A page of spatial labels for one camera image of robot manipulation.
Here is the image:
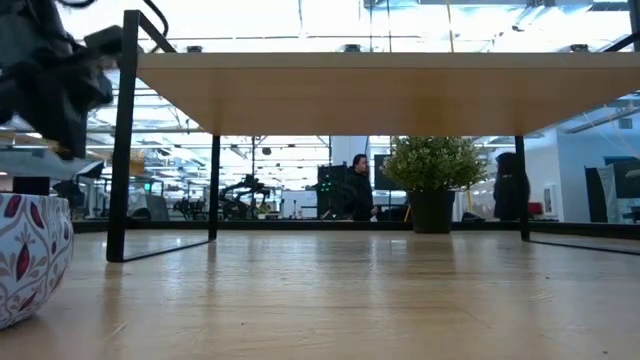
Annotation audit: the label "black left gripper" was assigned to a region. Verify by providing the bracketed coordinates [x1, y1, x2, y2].
[0, 49, 115, 161]

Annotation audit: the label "patterned bowl candle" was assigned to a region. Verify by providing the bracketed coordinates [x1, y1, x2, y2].
[0, 192, 75, 331]

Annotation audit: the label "wooden riser shelf black legs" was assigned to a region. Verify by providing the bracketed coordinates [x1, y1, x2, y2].
[105, 9, 640, 264]

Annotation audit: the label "dark background monitor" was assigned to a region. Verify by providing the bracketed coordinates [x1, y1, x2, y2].
[12, 175, 51, 196]

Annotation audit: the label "black background robot arms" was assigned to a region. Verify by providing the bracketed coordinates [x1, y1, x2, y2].
[217, 173, 274, 221]

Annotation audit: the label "black rack green lights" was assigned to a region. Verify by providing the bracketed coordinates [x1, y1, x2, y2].
[317, 163, 351, 222]

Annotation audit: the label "person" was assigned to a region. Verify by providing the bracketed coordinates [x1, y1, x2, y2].
[492, 152, 532, 222]
[344, 153, 379, 222]

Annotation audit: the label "green potted plant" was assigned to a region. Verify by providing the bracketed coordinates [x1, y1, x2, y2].
[382, 135, 489, 235]

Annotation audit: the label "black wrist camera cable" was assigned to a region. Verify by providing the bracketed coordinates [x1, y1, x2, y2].
[57, 0, 170, 39]

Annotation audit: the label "black aluminium table frame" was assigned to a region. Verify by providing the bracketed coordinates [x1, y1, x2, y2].
[72, 219, 640, 240]

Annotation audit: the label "wall picture frame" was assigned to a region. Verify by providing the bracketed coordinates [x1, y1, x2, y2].
[542, 183, 559, 217]

